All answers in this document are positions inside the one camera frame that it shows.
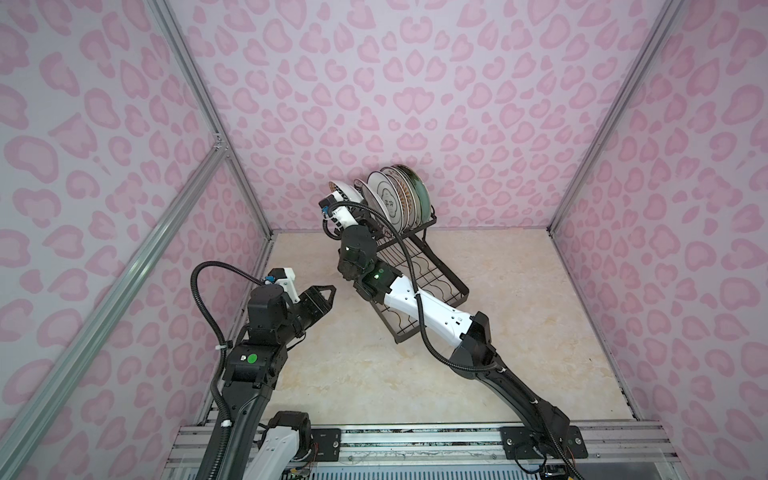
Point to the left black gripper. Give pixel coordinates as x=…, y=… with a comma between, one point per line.
x=303, y=306

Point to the navy geometric pattern plate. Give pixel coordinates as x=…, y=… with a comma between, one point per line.
x=345, y=192

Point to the black wire dish rack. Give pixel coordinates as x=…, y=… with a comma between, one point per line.
x=432, y=274

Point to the white plate dark lettered rim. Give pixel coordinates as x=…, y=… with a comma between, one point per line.
x=367, y=195

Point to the white plate blue clover outline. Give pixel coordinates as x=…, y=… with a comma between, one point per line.
x=387, y=198

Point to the large orange sunburst plate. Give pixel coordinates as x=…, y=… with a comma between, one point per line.
x=408, y=199

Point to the cream plate red berries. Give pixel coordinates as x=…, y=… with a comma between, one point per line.
x=406, y=171

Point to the teal plate with flower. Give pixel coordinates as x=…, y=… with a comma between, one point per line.
x=423, y=195

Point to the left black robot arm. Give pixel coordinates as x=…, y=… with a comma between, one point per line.
x=251, y=369

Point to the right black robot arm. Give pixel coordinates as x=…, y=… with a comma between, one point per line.
x=459, y=340

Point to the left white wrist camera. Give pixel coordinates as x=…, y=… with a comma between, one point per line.
x=285, y=278

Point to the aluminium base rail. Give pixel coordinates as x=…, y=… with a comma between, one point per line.
x=596, y=449

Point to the left aluminium wall frame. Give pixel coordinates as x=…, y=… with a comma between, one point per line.
x=117, y=178

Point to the right aluminium corner post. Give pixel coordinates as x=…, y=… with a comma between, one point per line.
x=662, y=28

